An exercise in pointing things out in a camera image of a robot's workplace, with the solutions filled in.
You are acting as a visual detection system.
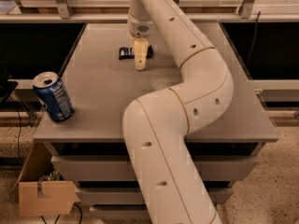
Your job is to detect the blue pepsi can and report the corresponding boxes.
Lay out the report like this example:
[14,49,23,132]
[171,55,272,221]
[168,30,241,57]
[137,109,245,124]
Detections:
[33,72,74,122]

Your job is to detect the grey drawer cabinet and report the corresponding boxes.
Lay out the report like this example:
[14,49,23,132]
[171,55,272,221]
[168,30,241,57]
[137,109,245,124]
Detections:
[33,21,280,220]

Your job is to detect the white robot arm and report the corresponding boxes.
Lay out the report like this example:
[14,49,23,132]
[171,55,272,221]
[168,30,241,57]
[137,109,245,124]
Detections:
[122,0,234,224]

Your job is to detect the dark blue snack bar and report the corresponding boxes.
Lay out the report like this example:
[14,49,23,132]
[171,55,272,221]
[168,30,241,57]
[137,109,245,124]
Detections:
[119,46,154,60]

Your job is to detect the cardboard box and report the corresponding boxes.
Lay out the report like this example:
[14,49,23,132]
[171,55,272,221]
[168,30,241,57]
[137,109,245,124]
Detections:
[15,143,77,217]

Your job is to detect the metal frame railing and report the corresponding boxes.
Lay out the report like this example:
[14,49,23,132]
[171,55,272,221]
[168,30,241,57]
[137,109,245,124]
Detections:
[1,0,299,22]

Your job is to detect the black cable at right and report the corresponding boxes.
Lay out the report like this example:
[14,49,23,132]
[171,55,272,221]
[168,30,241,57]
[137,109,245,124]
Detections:
[246,10,262,70]

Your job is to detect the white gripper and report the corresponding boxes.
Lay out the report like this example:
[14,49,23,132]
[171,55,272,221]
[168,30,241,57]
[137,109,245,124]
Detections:
[128,0,154,71]

